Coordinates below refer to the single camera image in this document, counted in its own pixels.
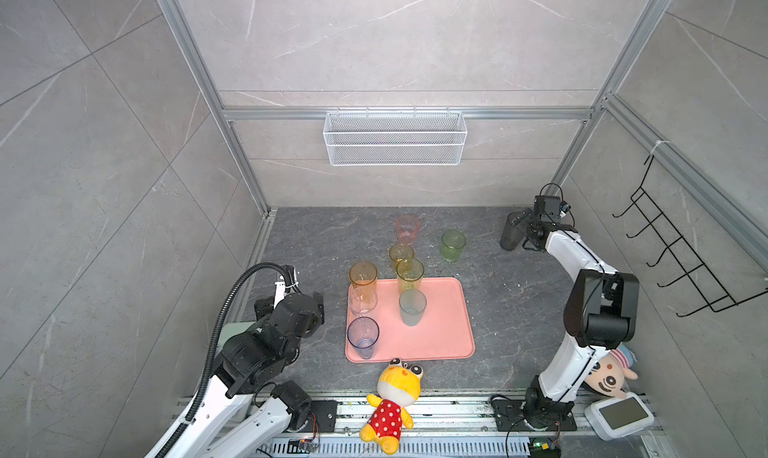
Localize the dark grey glass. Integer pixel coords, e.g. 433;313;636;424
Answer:
499;210;530;251

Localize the blue tall glass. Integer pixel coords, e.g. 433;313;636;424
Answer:
346;317;380;360

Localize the clear glass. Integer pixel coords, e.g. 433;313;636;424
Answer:
348;285;378;316

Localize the tall amber glass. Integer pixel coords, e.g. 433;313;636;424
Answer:
348;261;378;289

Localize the teal frosted cup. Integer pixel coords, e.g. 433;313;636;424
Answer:
399;289;427;327

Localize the tall green glass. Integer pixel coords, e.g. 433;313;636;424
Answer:
396;258;425;294

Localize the pink glass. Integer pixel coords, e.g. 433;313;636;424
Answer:
395;215;421;245

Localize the pink plastic tray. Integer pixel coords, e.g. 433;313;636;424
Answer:
369;277;475;362

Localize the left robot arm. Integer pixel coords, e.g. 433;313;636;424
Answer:
147;292;325;457

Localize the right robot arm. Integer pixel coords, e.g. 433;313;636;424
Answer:
522;195;639;431

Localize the green sponge box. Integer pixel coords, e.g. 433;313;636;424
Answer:
217;321;254;350

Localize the small green glass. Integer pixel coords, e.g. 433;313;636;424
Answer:
440;229;467;263

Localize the short amber glass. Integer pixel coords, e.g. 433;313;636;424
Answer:
388;243;415;269

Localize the yellow plush toy red dress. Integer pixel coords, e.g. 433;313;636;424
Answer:
359;358;423;456

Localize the small plush doll striped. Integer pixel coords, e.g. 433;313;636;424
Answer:
584;344;638;399

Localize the white digital scale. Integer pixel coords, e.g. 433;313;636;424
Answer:
585;392;655;441

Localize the white wire mesh basket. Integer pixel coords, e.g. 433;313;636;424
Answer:
323;111;468;167

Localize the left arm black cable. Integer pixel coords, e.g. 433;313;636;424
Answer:
152;261;298;458

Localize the black wire hook rack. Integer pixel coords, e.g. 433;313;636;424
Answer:
612;156;767;318

